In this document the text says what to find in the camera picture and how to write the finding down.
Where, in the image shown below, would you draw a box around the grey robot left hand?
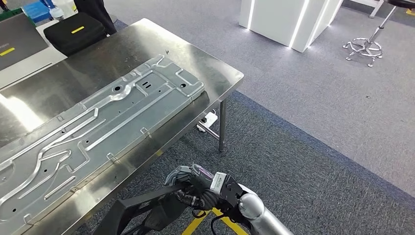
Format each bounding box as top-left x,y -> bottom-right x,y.
164,164 -> 218,212

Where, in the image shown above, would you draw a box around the black plastic car part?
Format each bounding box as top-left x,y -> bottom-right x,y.
92,181 -> 195,235

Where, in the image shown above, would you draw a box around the stainless steel workbench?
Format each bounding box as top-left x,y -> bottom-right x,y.
0,18 -> 245,235

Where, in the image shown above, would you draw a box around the yellow floor tape strip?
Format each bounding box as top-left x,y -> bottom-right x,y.
210,207 -> 250,235
181,210 -> 211,235

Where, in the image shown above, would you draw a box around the white power strip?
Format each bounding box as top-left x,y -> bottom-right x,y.
196,110 -> 219,133

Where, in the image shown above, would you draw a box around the stamped sheet metal panel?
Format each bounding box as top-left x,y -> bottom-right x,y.
0,54 -> 206,229

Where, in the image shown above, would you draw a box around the white display stand lit edges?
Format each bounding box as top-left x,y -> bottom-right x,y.
239,0 -> 345,53

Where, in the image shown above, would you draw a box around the black case yellow label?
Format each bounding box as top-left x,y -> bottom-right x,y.
43,12 -> 108,57

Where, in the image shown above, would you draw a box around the white desk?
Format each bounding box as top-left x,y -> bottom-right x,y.
0,19 -> 68,91

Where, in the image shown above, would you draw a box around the white plastic container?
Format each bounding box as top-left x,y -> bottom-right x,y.
51,0 -> 78,19

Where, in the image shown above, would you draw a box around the chrome stool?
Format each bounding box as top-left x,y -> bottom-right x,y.
343,0 -> 415,68

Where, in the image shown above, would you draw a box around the grey laptop yellow sticker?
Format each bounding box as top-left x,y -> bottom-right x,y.
0,13 -> 49,71

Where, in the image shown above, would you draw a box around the blue plastic box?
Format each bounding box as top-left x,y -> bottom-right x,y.
23,0 -> 51,24

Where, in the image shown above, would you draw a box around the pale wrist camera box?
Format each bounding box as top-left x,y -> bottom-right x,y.
209,172 -> 228,197

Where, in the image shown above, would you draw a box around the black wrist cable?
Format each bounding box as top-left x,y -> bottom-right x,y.
192,207 -> 234,235

